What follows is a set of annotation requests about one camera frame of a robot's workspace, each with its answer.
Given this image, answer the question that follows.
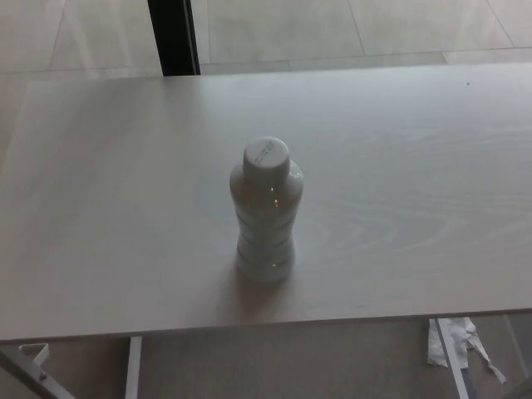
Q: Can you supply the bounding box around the white plastic bottle with cap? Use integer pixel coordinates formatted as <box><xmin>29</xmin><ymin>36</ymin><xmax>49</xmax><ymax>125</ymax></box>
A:
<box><xmin>229</xmin><ymin>135</ymin><xmax>303</xmax><ymax>284</ymax></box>

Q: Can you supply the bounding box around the white metal table leg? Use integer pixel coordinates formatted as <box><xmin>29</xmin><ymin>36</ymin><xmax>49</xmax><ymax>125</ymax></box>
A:
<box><xmin>123</xmin><ymin>335</ymin><xmax>144</xmax><ymax>399</ymax></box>

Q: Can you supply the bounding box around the crumpled white paper scrap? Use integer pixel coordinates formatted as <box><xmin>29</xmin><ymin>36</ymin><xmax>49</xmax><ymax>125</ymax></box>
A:
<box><xmin>426</xmin><ymin>317</ymin><xmax>508</xmax><ymax>384</ymax></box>

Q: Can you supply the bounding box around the white slanted table leg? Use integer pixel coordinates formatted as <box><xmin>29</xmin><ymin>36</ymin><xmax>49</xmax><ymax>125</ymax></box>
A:
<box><xmin>436</xmin><ymin>318</ymin><xmax>475</xmax><ymax>399</ymax></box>

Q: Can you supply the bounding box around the black vertical door frame post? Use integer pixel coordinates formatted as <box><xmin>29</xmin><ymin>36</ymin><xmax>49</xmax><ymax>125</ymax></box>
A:
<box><xmin>147</xmin><ymin>0</ymin><xmax>202</xmax><ymax>77</ymax></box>

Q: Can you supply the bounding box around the white metal table frame bracket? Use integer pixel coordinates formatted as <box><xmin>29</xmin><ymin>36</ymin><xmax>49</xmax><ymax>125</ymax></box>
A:
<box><xmin>0</xmin><ymin>340</ymin><xmax>76</xmax><ymax>399</ymax></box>

